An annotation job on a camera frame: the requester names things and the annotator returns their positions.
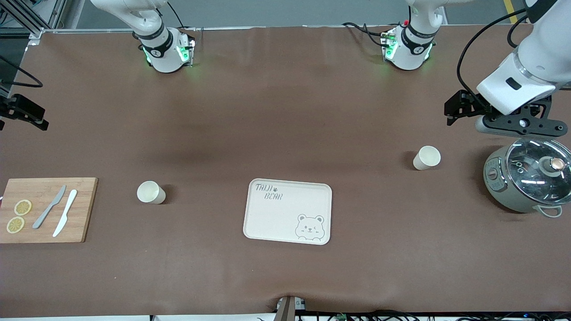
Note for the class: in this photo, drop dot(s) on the grey plastic knife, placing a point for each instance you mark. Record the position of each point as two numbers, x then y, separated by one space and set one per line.
49 207

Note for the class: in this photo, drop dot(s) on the brown table mat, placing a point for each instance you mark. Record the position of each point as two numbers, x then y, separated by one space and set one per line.
285 111

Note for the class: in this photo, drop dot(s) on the white paper cup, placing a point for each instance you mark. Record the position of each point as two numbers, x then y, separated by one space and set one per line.
149 192
426 158

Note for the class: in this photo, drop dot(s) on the aluminium frame profile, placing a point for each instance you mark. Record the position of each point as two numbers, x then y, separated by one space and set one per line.
26 24

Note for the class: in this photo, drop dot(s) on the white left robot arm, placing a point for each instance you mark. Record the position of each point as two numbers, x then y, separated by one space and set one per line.
535 58

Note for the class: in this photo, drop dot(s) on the grey-green electric pot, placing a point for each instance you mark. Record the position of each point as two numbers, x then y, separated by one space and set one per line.
504 196

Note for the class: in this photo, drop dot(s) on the cream bear print tray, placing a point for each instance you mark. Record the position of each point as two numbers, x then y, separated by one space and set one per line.
276 218

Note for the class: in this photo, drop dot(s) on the wooden cutting board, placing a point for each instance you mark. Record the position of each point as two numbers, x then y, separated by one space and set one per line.
84 209

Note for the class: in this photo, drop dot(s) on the white plastic knife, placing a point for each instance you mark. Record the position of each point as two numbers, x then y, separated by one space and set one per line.
67 211

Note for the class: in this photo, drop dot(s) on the glass pot lid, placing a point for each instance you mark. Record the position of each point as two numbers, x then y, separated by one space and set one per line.
526 178

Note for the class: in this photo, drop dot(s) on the lemon slice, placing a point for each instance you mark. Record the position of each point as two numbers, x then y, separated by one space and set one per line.
15 224
22 207

